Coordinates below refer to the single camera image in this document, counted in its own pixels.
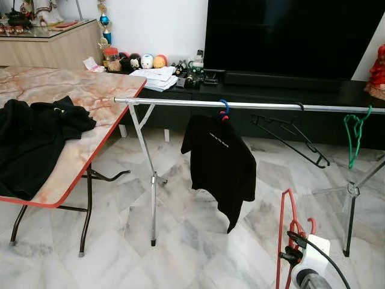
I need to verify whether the laughing Buddha statue red robe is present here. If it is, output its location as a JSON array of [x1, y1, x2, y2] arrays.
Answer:
[[364, 43, 385, 100]]

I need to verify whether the white porcelain figurine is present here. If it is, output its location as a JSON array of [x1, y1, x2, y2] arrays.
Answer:
[[21, 0, 64, 28]]

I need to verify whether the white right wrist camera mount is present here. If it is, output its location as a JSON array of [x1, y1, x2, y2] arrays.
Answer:
[[298, 235, 331, 284]]

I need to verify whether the blue plastic hanger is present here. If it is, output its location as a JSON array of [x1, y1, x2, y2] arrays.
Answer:
[[218, 99, 230, 121]]

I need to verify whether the marble pattern red-edged folding table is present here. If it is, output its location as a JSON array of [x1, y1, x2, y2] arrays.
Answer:
[[0, 66, 147, 258]]

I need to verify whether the black flat screen television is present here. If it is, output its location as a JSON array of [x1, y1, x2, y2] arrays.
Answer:
[[203, 0, 384, 81]]

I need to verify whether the black TV console cabinet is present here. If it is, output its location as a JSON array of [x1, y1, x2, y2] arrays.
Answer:
[[120, 72, 385, 150]]

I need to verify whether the stack of white papers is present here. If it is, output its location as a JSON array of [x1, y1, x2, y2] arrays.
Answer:
[[129, 66, 179, 92]]

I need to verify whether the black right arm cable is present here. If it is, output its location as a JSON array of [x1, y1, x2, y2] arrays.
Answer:
[[288, 231, 351, 289]]

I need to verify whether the black soundbar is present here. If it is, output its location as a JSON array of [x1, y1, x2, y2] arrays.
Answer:
[[224, 71, 342, 91]]

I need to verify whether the white pink tissue packet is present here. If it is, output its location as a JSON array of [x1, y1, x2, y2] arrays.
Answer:
[[83, 57, 106, 73]]

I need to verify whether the black plastic hanger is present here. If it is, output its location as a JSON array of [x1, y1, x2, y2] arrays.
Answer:
[[251, 102, 331, 169]]

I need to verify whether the red plastic hanger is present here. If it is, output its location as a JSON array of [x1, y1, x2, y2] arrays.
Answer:
[[276, 188, 318, 289]]

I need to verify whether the silver metal clothes rack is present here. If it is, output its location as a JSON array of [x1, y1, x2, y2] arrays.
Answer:
[[114, 96, 385, 258]]

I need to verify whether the orange yellow plush ball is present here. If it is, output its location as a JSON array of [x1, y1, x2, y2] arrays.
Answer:
[[153, 54, 168, 69]]

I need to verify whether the black shirt with green logo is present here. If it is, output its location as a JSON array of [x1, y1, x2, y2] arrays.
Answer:
[[0, 99, 70, 200]]

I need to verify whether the black shirt with red collar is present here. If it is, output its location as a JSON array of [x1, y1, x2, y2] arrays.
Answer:
[[181, 113, 257, 234]]

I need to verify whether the gold trophy with blue balls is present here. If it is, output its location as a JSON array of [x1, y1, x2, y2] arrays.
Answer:
[[98, 0, 113, 44]]

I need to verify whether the green plastic hanger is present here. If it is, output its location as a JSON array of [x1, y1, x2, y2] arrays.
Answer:
[[344, 107, 372, 169]]

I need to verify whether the black mouse plush ball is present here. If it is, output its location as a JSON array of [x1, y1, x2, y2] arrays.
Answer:
[[128, 54, 143, 70]]

